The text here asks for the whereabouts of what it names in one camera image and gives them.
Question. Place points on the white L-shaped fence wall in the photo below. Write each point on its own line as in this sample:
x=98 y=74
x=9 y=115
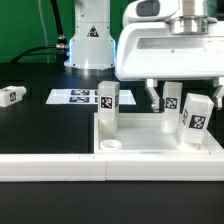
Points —
x=131 y=167

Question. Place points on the white square tabletop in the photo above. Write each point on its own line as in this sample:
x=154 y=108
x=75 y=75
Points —
x=139 y=133

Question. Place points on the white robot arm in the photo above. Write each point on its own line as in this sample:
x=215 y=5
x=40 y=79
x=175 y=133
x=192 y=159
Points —
x=92 y=50

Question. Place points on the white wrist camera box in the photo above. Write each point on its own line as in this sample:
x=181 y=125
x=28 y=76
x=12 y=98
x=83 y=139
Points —
x=149 y=11

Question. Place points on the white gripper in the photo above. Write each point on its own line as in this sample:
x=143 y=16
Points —
x=149 y=51

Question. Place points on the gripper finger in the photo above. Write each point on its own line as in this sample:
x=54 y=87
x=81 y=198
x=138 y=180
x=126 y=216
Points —
x=219 y=92

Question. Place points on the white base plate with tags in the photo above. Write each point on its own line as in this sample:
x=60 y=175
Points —
x=84 y=96

